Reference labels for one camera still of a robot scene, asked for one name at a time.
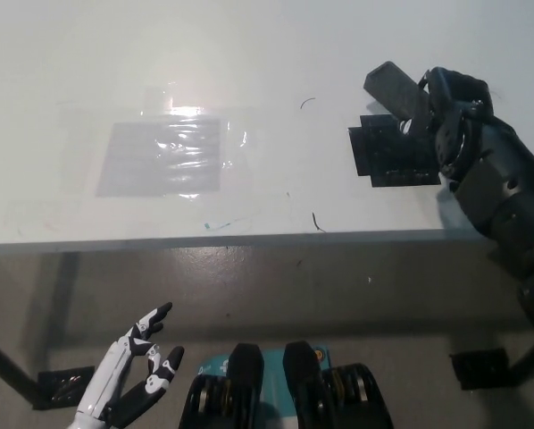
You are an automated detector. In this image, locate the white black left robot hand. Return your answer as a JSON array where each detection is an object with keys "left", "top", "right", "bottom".
[{"left": 72, "top": 301, "right": 186, "bottom": 429}]

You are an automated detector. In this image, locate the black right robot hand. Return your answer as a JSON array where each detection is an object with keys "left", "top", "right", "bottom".
[{"left": 420, "top": 65, "right": 495, "bottom": 122}]

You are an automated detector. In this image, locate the dark grey whiteboard eraser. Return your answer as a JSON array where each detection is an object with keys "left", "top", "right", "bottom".
[{"left": 363, "top": 61, "right": 431, "bottom": 136}]

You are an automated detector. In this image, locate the grey metal table leg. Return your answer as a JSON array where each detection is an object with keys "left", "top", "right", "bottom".
[{"left": 38, "top": 252, "right": 81, "bottom": 374}]

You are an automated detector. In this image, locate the black tape mark patch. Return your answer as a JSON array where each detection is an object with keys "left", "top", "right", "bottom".
[{"left": 347, "top": 114, "right": 443, "bottom": 189}]

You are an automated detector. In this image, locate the black table base bar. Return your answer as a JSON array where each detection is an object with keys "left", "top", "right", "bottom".
[
  {"left": 505, "top": 332, "right": 534, "bottom": 388},
  {"left": 0, "top": 330, "right": 49, "bottom": 410}
]

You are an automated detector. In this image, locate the grey paper sheet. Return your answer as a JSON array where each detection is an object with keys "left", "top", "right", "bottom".
[{"left": 95, "top": 119, "right": 222, "bottom": 198}]

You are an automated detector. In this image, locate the clear plastic film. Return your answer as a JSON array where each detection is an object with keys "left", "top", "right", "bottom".
[{"left": 56, "top": 84, "right": 260, "bottom": 212}]

